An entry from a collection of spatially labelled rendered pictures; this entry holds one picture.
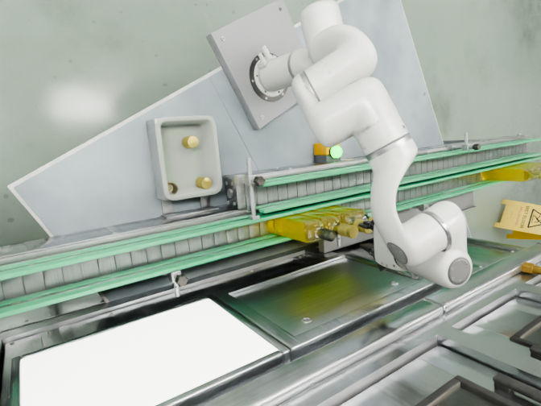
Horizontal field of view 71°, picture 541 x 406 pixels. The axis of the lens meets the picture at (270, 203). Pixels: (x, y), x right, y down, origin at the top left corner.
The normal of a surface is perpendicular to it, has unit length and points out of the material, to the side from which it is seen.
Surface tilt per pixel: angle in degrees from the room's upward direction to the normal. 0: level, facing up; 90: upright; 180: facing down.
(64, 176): 0
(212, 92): 0
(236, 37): 3
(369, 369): 90
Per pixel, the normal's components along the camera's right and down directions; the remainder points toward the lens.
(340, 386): -0.08, -0.98
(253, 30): 0.59, 0.06
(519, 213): -0.60, -0.35
